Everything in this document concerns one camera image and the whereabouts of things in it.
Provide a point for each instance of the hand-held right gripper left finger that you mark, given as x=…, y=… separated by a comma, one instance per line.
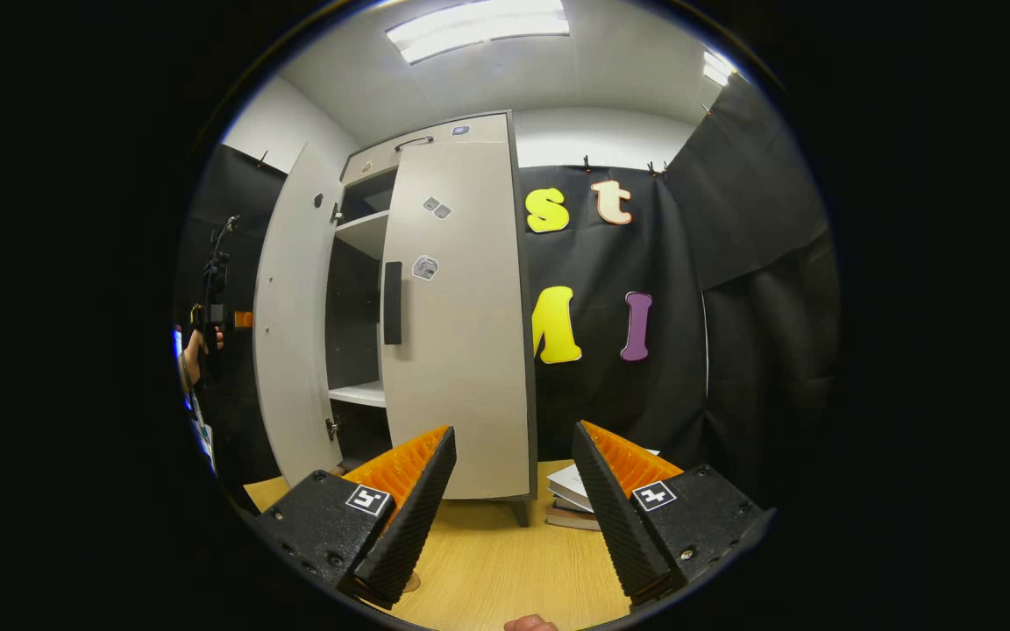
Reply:
x=408, y=526

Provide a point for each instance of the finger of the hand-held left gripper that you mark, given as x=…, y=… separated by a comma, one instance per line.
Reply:
x=244, y=319

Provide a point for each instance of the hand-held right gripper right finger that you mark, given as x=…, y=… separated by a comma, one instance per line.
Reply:
x=615, y=517

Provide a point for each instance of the grey cabinet door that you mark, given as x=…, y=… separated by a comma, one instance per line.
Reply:
x=290, y=333
x=461, y=350

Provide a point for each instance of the round wooden coaster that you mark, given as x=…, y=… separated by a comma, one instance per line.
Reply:
x=414, y=582

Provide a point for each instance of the grey cabinet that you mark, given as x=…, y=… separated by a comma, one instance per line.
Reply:
x=352, y=307

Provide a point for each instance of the white cabinet shelf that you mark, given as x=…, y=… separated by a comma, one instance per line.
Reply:
x=365, y=235
x=360, y=394

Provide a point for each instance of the grey cabinet drawer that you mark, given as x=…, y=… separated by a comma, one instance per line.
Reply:
x=435, y=138

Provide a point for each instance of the dark book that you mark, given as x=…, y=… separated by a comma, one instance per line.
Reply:
x=571, y=520

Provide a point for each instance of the white cover book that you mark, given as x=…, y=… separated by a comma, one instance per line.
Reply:
x=571, y=482

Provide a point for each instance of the person's clothing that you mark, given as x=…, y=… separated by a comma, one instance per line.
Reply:
x=202, y=434

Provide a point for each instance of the black backdrop cloth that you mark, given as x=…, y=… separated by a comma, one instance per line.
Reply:
x=733, y=350

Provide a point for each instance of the large ceiling light panel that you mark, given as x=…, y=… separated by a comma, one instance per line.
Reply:
x=479, y=31

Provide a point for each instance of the small ceiling light panel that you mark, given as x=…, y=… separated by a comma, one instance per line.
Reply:
x=717, y=67

